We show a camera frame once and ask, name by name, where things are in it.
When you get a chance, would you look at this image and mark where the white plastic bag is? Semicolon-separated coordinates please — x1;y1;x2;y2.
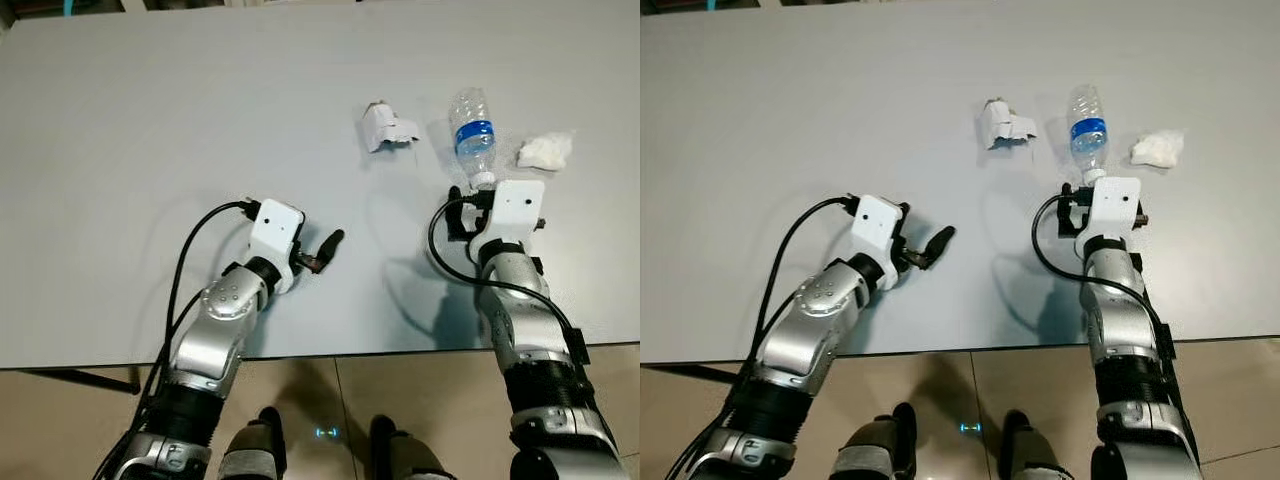
1129;127;1187;170
516;129;576;171

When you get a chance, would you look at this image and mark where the clear plastic bottle blue label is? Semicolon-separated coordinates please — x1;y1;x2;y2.
447;86;500;191
1065;84;1112;187

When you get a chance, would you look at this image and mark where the crumpled white paper carton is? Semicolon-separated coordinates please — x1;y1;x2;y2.
360;100;422;154
979;97;1039;152

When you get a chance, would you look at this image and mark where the robot left leg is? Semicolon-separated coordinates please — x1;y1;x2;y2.
833;402;918;480
217;406;288;480

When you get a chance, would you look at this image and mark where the robot leg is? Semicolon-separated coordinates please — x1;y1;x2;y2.
833;402;918;480
999;409;1078;480
369;414;448;480
217;406;288;480

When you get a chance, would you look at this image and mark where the robot right leg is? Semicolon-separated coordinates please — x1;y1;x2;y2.
369;414;448;480
999;409;1078;480

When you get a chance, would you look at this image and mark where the black metal table leg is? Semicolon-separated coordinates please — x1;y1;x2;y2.
640;363;743;387
18;367;143;395

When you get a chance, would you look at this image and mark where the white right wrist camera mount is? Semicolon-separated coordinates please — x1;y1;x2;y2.
469;179;547;263
1087;177;1145;239

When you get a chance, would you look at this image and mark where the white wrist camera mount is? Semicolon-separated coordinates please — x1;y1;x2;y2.
1087;177;1145;239
246;199;307;295
469;179;547;263
851;194;908;269

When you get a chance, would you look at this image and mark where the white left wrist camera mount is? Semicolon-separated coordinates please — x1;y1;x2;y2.
246;199;307;295
851;194;908;269

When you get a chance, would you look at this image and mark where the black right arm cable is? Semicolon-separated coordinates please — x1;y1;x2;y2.
427;196;592;367
1030;192;1177;363

